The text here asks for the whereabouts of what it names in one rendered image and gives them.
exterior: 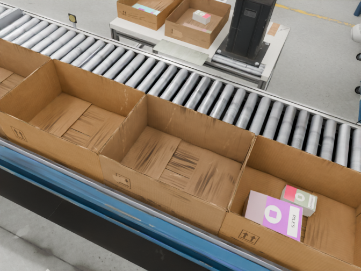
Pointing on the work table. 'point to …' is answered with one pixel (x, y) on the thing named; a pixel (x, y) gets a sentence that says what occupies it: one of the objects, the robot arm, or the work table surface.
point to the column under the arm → (248, 31)
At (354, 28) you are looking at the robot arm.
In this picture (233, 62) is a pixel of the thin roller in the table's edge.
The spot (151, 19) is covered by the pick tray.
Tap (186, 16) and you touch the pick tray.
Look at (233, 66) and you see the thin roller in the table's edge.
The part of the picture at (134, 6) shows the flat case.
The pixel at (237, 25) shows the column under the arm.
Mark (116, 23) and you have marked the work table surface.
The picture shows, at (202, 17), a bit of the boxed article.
